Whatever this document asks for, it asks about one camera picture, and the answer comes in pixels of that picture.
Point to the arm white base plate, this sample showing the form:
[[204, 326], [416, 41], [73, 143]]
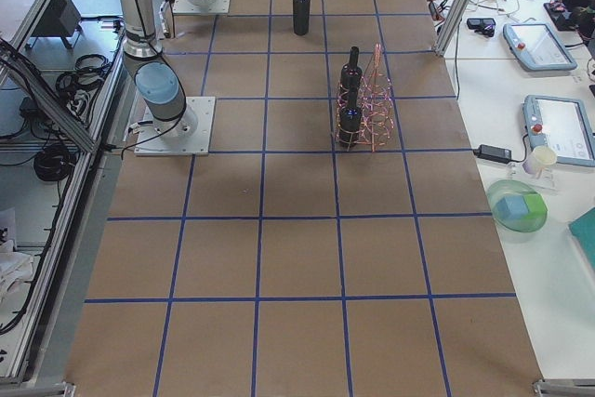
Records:
[[201, 7], [191, 135]]

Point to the teach pendant far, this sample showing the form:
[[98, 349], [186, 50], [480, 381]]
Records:
[[537, 47]]

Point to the dark wine bottle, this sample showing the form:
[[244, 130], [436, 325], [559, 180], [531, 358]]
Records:
[[301, 16]]

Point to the teach pendant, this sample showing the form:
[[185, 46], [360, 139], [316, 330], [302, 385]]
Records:
[[537, 47], [562, 125]]

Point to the aluminium frame post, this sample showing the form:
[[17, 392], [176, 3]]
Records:
[[458, 2]]

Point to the dark bottle in basket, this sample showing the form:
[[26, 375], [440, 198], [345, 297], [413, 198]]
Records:
[[351, 74], [349, 119]]

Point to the dark bottle in basket rear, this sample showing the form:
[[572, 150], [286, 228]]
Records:
[[351, 74]]

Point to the copper wire wine basket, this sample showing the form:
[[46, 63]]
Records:
[[374, 98]]

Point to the white paper cup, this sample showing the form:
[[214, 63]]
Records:
[[540, 158]]

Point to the teach pendant near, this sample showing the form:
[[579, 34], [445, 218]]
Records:
[[562, 125]]

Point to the green bowl with blocks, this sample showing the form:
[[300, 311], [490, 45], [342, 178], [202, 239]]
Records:
[[517, 206]]

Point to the black power adapter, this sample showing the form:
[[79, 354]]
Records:
[[493, 154]]

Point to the dark bottle in basket front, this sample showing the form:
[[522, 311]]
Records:
[[349, 119]]

